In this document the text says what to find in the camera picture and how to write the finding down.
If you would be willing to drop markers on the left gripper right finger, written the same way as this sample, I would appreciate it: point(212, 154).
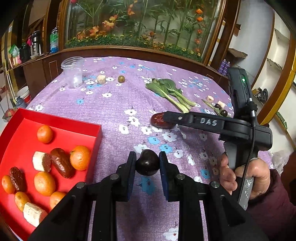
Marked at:
point(206, 210)

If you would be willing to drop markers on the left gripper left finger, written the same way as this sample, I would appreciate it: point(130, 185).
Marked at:
point(88, 211)

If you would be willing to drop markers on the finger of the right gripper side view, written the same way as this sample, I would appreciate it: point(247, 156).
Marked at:
point(200, 121)

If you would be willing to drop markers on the large white corn block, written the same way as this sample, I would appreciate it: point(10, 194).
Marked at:
point(33, 214)

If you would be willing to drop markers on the small orange mandarin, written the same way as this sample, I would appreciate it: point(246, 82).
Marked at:
point(21, 199)

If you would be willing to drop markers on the dark red jujube date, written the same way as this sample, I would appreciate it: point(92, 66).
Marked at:
point(17, 179)
point(158, 121)
point(61, 161)

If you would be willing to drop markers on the small white corn block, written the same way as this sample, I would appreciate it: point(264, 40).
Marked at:
point(41, 161)

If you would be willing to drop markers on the dark purple plum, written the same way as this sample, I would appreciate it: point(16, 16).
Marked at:
point(148, 163)

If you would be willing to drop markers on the right bare hand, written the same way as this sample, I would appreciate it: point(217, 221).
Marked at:
point(258, 169)

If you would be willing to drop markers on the large green leaf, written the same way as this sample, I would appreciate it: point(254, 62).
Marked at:
point(216, 110)

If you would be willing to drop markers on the dark plum on leaf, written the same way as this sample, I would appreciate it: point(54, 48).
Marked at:
point(224, 113)

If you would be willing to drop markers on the small dark date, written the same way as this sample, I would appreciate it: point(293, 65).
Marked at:
point(218, 106)

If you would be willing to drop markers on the purple bottles pair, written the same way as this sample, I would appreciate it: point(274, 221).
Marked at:
point(223, 69)

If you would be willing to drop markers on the bok choy bunch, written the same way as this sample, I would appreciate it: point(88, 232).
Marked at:
point(166, 88)

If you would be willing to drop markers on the purple floral tablecloth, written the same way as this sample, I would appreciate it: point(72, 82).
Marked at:
point(124, 111)

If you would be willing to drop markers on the flower display glass cabinet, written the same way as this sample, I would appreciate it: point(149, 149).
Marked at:
point(183, 28)

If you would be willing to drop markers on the red shallow box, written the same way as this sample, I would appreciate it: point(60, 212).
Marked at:
point(27, 141)

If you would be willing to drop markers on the green olive fruit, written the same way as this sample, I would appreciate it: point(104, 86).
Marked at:
point(121, 79)

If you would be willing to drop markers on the small white corn piece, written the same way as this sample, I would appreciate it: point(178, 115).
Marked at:
point(101, 79)

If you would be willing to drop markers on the white red bucket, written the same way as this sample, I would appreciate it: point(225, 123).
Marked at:
point(24, 93)

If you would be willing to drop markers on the clear plastic cup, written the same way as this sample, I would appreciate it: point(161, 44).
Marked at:
point(72, 69)

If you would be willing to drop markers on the steel thermos kettle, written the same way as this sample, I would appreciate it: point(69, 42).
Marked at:
point(36, 43)

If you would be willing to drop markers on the green label water bottle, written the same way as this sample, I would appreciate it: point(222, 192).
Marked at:
point(54, 40)

